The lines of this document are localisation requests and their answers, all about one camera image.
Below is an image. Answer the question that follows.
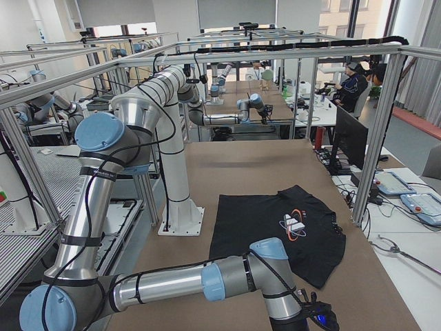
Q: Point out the black t-shirt with logo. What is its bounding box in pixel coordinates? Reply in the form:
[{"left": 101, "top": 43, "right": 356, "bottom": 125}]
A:
[{"left": 209, "top": 185, "right": 346, "bottom": 289}]

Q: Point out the neighbouring robot arm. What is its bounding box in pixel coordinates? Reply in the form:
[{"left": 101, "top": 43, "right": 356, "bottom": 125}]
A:
[{"left": 208, "top": 63, "right": 233, "bottom": 106}]

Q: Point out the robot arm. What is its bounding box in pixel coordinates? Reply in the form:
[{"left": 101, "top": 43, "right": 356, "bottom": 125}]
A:
[
  {"left": 177, "top": 83, "right": 269, "bottom": 126},
  {"left": 19, "top": 66, "right": 309, "bottom": 330}
]

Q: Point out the white central mounting column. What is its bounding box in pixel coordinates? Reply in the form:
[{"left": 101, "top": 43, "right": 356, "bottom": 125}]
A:
[{"left": 111, "top": 65, "right": 204, "bottom": 236}]

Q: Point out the black computer monitor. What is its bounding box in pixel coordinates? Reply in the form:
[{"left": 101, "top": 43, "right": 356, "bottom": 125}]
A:
[{"left": 328, "top": 106, "right": 369, "bottom": 175}]

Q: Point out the seated person with headset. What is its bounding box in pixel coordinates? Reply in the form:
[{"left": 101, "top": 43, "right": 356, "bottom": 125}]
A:
[{"left": 332, "top": 62, "right": 368, "bottom": 112}]

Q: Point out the striped metal work table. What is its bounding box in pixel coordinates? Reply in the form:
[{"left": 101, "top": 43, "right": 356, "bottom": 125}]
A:
[{"left": 0, "top": 144, "right": 145, "bottom": 287}]

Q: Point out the blue teach pendant far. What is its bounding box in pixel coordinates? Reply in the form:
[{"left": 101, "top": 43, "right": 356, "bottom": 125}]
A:
[{"left": 374, "top": 171, "right": 416, "bottom": 197}]

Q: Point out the blue teach pendant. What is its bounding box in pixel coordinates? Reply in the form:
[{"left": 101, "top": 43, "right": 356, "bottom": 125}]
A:
[
  {"left": 374, "top": 171, "right": 416, "bottom": 197},
  {"left": 400, "top": 193, "right": 440, "bottom": 225}
]

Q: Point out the blue teach pendant near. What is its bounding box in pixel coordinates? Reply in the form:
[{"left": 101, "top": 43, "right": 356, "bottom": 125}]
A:
[{"left": 400, "top": 193, "right": 440, "bottom": 225}]

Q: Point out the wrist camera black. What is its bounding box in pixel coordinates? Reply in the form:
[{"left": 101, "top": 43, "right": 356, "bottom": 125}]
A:
[{"left": 298, "top": 288, "right": 340, "bottom": 331}]

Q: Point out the aluminium frame around table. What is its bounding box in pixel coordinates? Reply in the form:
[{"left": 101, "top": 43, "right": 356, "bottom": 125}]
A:
[{"left": 0, "top": 33, "right": 441, "bottom": 242}]

